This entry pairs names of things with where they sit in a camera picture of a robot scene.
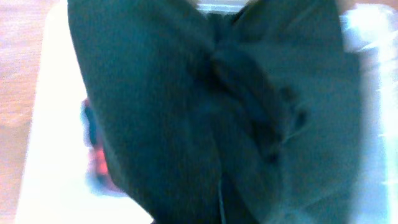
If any black garment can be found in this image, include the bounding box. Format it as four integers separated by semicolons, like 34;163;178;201
68;0;362;223

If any red plaid flannel shirt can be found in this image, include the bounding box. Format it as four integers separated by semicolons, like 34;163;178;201
81;98;124;197

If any clear plastic storage bin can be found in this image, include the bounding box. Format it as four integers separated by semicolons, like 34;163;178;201
16;1;397;224

